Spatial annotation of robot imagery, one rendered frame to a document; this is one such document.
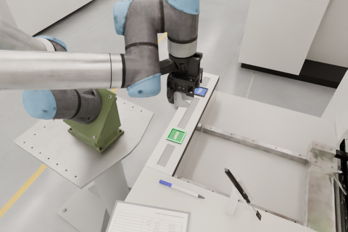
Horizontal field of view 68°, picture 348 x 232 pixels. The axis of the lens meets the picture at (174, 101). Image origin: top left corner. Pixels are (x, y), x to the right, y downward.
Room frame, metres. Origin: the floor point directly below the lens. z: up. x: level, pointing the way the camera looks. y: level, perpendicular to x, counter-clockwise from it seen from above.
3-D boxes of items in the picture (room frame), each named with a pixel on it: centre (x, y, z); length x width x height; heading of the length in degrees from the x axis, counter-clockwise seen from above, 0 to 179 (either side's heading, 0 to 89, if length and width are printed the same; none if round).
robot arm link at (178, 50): (0.57, -0.02, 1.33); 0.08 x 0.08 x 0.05
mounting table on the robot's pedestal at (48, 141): (0.74, 0.36, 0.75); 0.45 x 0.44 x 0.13; 58
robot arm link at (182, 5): (0.57, -0.02, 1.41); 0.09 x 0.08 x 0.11; 96
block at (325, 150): (0.57, -0.54, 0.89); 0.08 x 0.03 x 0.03; 67
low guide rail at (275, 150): (0.63, -0.36, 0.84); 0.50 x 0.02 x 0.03; 67
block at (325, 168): (0.50, -0.51, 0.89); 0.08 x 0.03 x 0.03; 67
